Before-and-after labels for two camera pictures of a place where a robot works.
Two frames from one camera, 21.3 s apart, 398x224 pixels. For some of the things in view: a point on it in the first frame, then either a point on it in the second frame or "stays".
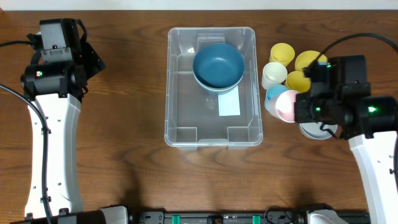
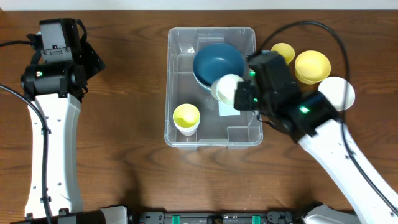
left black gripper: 94,58 stays
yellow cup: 282,53 stays
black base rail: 272,216 stays
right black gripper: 306,111 -> 244,96
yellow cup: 296,81 -> 186,117
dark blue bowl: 218,67 stays
